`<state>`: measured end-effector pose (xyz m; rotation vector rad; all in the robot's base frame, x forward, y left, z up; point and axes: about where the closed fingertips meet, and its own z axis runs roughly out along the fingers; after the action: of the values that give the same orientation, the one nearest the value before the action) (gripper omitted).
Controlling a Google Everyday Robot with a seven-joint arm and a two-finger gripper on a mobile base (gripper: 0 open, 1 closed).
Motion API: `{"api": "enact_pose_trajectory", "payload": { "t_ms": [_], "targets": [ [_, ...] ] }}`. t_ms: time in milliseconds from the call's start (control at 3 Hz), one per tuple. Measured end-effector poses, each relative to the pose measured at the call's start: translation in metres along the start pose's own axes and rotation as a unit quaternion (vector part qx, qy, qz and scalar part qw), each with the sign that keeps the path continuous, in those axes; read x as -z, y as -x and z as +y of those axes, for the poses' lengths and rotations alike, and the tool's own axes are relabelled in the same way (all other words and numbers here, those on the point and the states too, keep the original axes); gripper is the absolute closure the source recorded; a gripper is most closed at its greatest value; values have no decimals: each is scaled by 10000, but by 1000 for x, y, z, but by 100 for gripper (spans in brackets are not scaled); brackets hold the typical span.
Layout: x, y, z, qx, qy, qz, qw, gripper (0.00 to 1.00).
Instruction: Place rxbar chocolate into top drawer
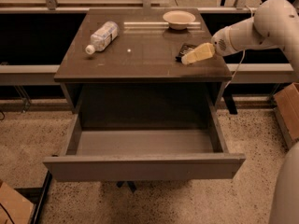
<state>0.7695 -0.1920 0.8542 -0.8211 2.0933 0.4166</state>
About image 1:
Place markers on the white paper bowl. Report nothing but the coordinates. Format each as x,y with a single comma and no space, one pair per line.
178,20

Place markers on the grey metal railing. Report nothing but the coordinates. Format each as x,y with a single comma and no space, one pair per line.
246,73

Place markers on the open grey top drawer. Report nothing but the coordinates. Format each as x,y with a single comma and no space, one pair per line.
110,147

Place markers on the cardboard box right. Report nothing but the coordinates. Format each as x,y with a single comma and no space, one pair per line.
287,112

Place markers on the cardboard box bottom left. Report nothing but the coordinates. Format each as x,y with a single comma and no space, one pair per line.
14,209

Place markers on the dark grey drawer cabinet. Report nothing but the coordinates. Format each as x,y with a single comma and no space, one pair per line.
138,72

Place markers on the cardboard box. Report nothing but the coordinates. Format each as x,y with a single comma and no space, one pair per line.
14,209
287,112

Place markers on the clear plastic water bottle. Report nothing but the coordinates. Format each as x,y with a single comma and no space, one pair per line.
102,37

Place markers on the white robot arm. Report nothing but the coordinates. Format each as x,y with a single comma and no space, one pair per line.
275,24

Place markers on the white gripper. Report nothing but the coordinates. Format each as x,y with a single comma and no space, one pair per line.
220,44

